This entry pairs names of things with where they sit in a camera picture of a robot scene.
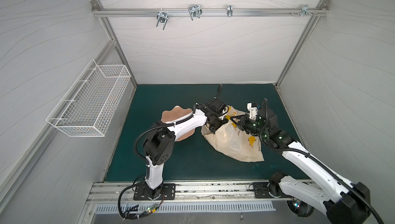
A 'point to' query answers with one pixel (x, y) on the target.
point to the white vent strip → (176, 207)
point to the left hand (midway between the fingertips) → (229, 128)
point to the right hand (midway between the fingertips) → (232, 114)
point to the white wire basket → (88, 107)
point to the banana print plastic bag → (230, 137)
